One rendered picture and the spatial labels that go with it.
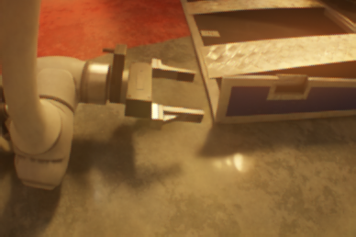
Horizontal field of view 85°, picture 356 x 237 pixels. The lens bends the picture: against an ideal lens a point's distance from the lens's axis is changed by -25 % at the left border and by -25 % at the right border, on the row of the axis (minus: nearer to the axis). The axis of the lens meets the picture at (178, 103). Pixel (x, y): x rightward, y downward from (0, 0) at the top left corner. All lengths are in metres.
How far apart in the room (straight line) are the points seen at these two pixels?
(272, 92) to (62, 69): 0.47
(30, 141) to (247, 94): 0.46
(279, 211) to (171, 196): 0.23
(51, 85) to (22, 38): 0.19
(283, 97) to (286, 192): 0.23
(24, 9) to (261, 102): 0.53
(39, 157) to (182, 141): 0.32
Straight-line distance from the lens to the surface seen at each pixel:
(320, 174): 0.64
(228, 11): 1.21
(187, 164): 0.54
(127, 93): 0.48
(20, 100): 0.35
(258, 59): 0.83
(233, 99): 0.58
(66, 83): 0.49
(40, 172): 0.43
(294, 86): 0.64
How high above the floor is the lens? 0.44
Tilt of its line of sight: 41 degrees down
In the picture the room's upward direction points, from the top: 5 degrees clockwise
